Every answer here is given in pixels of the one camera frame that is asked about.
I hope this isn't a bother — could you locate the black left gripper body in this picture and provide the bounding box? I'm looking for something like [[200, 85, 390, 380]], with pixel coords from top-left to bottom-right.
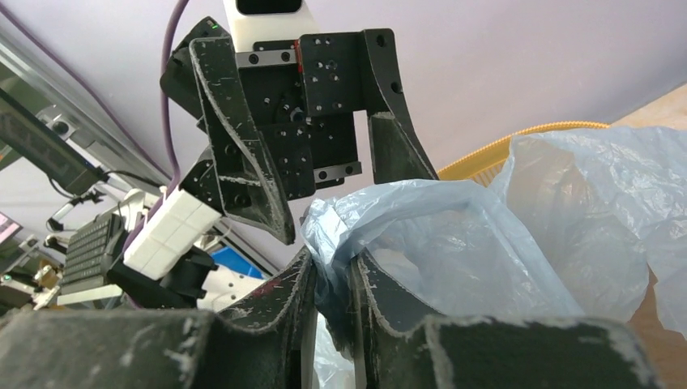
[[160, 16, 361, 200]]

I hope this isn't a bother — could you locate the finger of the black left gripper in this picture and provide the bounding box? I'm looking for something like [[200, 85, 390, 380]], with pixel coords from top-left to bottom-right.
[[189, 36, 296, 245], [362, 28, 438, 183]]

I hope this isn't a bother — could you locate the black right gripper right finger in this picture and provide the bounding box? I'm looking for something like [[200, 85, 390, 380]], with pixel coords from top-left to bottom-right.
[[349, 253, 662, 388]]

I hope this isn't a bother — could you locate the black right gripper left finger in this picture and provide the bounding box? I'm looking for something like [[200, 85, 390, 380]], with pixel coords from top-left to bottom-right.
[[1, 250, 316, 388]]

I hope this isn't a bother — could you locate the yellow plastic trash bin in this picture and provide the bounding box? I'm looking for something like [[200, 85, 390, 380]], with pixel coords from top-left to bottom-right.
[[437, 121, 687, 389]]

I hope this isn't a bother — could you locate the light blue plastic trash bag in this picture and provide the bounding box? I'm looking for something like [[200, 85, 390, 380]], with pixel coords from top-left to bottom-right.
[[300, 125, 687, 389]]

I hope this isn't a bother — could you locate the black computer keyboard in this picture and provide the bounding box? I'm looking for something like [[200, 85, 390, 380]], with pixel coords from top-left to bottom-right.
[[60, 213, 123, 295]]

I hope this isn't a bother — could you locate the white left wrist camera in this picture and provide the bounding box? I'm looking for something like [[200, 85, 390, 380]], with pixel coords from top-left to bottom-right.
[[223, 1, 320, 53]]

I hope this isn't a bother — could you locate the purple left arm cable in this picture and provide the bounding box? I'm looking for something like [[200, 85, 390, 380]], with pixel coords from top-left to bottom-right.
[[122, 0, 192, 254]]

